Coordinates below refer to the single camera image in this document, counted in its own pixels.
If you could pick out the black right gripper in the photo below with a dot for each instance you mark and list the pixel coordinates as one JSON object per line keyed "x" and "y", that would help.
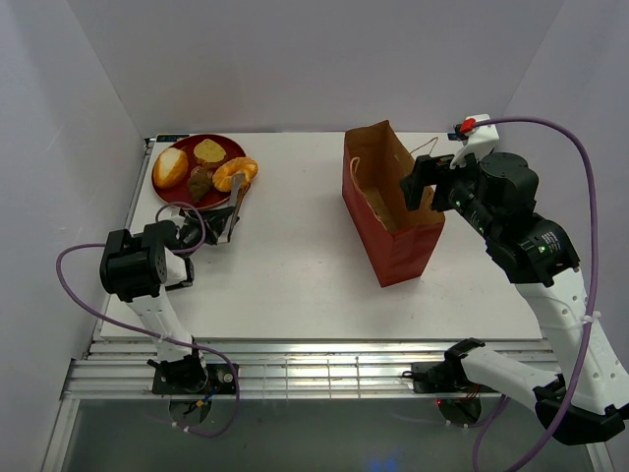
{"x": 425, "y": 172}

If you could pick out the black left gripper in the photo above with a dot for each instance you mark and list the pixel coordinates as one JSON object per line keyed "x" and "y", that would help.
{"x": 212, "y": 222}

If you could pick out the stainless steel tongs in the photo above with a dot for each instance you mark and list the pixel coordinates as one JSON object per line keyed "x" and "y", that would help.
{"x": 238, "y": 191}

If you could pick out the orange ring doughnut bread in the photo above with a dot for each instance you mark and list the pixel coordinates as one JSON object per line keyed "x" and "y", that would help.
{"x": 222, "y": 177}

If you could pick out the red and brown paper bag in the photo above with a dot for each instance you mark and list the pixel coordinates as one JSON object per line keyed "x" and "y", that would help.
{"x": 398, "y": 242}

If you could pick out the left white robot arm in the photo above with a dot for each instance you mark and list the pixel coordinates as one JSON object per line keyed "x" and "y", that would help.
{"x": 141, "y": 269}

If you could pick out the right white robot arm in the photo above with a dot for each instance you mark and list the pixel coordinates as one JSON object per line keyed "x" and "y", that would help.
{"x": 496, "y": 196}

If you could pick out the tan sliced bread piece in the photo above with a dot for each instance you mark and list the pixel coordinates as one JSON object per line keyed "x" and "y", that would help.
{"x": 209, "y": 153}

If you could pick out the white round bread roll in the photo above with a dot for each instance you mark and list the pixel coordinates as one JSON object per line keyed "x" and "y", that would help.
{"x": 170, "y": 168}

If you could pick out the small brown chocolate croissant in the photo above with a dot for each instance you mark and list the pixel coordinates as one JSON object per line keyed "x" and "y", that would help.
{"x": 199, "y": 183}

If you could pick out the red round plate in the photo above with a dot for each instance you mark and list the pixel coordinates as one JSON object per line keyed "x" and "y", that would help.
{"x": 180, "y": 193}

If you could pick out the blue label sticker left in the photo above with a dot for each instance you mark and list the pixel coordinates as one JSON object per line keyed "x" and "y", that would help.
{"x": 170, "y": 138}

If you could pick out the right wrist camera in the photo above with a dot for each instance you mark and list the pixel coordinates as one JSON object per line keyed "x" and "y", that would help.
{"x": 478, "y": 140}

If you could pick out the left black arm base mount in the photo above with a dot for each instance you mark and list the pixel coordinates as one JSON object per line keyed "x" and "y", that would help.
{"x": 216, "y": 378}

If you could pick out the aluminium rail frame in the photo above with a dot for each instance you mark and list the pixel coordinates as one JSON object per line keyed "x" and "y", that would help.
{"x": 294, "y": 301}

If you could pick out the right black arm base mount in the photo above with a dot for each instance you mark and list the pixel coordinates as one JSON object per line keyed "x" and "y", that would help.
{"x": 442, "y": 377}

